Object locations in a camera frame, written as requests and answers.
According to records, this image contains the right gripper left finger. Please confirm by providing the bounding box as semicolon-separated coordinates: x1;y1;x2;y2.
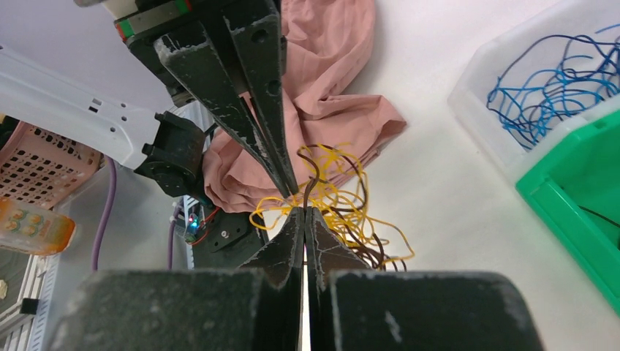
48;207;305;350

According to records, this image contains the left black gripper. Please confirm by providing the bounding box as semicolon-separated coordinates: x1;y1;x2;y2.
114;1;298;195

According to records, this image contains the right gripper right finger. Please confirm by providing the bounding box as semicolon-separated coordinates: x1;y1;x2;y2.
305;208;543;350

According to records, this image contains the cable bundle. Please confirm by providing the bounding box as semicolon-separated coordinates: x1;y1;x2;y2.
249;143;416;272

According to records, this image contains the blue cable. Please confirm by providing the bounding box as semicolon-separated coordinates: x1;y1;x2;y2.
485;24;620;151

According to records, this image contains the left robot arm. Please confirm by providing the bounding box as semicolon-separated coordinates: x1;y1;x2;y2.
1;1;298;197

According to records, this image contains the pink cloth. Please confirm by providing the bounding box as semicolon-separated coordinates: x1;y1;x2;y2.
203;1;407;213

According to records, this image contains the pink perforated basket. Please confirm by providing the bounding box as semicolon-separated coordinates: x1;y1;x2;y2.
1;121;103;209

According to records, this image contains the orange plastic package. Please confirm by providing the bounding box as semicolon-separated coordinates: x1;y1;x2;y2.
1;197;76;256

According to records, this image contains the green plastic bin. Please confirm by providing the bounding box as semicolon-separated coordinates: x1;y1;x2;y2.
516;111;619;312

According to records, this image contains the clear plastic bin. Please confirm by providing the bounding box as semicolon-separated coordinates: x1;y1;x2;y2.
448;1;619;183

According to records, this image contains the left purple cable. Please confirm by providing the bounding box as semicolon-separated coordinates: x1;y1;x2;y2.
91;157;185;272

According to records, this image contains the white cable duct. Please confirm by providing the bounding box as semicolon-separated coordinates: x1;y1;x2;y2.
1;250;60;350

